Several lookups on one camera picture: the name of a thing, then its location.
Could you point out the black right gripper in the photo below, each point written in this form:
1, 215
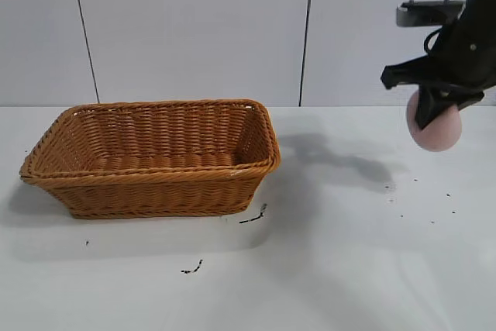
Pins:
461, 67

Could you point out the pink peach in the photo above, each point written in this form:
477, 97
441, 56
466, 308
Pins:
438, 139

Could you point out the brown wicker basket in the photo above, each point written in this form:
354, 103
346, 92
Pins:
155, 187

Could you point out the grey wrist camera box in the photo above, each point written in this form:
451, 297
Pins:
426, 13

